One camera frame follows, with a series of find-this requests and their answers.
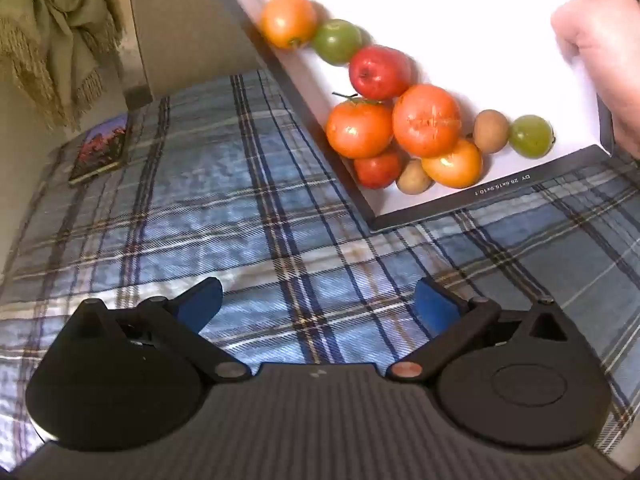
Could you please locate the light green round guava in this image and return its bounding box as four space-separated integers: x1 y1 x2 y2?
508 115 555 157

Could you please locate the small red apple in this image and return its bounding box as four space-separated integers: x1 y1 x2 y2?
353 147 405 190

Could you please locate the grey box with white inside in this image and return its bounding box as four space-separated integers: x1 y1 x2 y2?
192 0 616 233

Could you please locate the tangerine with leafy stem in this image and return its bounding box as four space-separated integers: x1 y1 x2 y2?
326 92 395 159

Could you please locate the beige fringed curtain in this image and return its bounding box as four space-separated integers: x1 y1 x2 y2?
0 0 126 133

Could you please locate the dark green round guava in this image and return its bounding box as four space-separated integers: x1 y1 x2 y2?
312 19 363 66

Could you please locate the person's right hand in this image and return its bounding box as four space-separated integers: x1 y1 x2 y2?
550 0 640 161

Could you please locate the large scarred orange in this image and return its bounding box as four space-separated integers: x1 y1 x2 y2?
392 84 462 158

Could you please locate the blue plaid blanket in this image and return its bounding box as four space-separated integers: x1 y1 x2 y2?
0 67 640 466

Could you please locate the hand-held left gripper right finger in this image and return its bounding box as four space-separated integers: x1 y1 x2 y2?
386 275 574 381

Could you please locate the brown kiwi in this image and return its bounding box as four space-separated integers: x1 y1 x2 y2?
472 110 511 154

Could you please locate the yellow orange citrus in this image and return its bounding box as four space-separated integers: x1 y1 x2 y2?
421 138 484 189

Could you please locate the large red apple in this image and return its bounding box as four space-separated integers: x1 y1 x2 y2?
348 45 413 101

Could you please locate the orange red apple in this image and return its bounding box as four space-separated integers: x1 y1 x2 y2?
259 0 319 51

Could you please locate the smartphone with red picture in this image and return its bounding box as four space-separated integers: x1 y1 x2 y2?
68 112 133 186

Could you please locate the tan kiwi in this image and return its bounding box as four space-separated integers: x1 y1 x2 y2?
396 158 433 195

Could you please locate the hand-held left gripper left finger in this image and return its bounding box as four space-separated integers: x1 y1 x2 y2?
67 276 252 381

